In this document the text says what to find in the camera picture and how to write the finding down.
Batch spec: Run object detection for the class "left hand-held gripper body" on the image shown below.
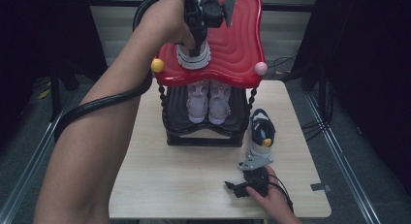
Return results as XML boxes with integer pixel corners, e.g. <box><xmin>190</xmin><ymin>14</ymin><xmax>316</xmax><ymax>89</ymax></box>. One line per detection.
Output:
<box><xmin>183</xmin><ymin>0</ymin><xmax>238</xmax><ymax>38</ymax></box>

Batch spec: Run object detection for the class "black metal stand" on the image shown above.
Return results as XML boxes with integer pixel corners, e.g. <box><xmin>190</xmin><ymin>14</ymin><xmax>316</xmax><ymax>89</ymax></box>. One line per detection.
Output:
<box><xmin>47</xmin><ymin>60</ymin><xmax>111</xmax><ymax>123</ymax></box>

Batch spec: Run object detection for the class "purple translucent sandal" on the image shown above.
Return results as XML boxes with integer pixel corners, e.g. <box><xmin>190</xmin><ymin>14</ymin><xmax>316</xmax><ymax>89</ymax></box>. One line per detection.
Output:
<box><xmin>186</xmin><ymin>80</ymin><xmax>210</xmax><ymax>124</ymax></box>
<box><xmin>207</xmin><ymin>80</ymin><xmax>233</xmax><ymax>125</ymax></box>

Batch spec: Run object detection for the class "dark curtain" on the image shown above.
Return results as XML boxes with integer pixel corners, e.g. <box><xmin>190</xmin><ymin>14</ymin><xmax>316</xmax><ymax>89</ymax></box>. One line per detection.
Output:
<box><xmin>290</xmin><ymin>0</ymin><xmax>411</xmax><ymax>193</ymax></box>
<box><xmin>0</xmin><ymin>0</ymin><xmax>110</xmax><ymax>147</ymax></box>

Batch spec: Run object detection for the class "black floor cable bundle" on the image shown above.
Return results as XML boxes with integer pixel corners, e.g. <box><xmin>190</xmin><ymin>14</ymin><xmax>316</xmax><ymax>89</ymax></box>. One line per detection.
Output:
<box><xmin>301</xmin><ymin>77</ymin><xmax>335</xmax><ymax>143</ymax></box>

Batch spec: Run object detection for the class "grey tape piece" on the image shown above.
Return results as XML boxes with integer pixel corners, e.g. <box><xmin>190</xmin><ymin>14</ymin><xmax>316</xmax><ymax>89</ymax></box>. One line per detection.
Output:
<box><xmin>310</xmin><ymin>182</ymin><xmax>333</xmax><ymax>193</ymax></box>

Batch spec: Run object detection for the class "metal floor rail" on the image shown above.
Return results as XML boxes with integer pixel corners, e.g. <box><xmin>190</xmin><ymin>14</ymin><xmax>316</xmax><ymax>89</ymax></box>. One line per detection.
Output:
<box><xmin>304</xmin><ymin>92</ymin><xmax>382</xmax><ymax>224</ymax></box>
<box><xmin>0</xmin><ymin>97</ymin><xmax>77</xmax><ymax>224</ymax></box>

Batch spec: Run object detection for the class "person's right hand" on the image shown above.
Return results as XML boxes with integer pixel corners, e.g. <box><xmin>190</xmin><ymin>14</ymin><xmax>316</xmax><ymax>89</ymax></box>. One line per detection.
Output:
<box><xmin>245</xmin><ymin>165</ymin><xmax>303</xmax><ymax>224</ymax></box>

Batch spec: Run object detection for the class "person's left hand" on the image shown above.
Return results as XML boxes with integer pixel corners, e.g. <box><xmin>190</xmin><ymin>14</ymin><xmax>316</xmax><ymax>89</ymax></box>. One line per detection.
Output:
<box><xmin>139</xmin><ymin>0</ymin><xmax>197</xmax><ymax>51</ymax></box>

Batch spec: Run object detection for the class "navy and white sneaker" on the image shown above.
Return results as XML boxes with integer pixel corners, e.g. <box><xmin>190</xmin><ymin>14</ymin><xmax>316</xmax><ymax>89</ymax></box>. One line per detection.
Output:
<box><xmin>245</xmin><ymin>108</ymin><xmax>276</xmax><ymax>164</ymax></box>
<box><xmin>175</xmin><ymin>39</ymin><xmax>212</xmax><ymax>71</ymax></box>

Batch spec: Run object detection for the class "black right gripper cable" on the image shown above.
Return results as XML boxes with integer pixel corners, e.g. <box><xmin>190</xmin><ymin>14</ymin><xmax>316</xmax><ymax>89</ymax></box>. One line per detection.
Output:
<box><xmin>267</xmin><ymin>173</ymin><xmax>295</xmax><ymax>214</ymax></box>

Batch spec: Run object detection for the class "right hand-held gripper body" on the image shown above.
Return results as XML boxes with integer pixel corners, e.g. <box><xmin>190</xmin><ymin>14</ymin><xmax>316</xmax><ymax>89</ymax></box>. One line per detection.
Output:
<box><xmin>237</xmin><ymin>155</ymin><xmax>274</xmax><ymax>198</ymax></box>

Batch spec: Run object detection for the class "red and black shoe rack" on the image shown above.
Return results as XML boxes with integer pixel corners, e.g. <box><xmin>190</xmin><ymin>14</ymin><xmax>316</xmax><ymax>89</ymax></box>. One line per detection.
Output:
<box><xmin>150</xmin><ymin>0</ymin><xmax>269</xmax><ymax>148</ymax></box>

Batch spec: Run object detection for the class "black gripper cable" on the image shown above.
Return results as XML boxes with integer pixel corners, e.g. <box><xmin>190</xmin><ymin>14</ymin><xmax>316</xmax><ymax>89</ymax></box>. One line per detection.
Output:
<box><xmin>52</xmin><ymin>0</ymin><xmax>192</xmax><ymax>143</ymax></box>
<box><xmin>267</xmin><ymin>173</ymin><xmax>295</xmax><ymax>214</ymax></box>

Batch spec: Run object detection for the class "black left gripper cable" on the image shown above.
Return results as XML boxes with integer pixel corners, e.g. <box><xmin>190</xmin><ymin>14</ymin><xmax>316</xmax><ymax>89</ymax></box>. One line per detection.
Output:
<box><xmin>52</xmin><ymin>0</ymin><xmax>192</xmax><ymax>143</ymax></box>

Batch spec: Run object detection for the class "yellow tape strip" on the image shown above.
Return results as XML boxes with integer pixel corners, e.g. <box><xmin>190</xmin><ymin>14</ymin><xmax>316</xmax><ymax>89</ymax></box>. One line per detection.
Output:
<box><xmin>37</xmin><ymin>87</ymin><xmax>52</xmax><ymax>100</ymax></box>

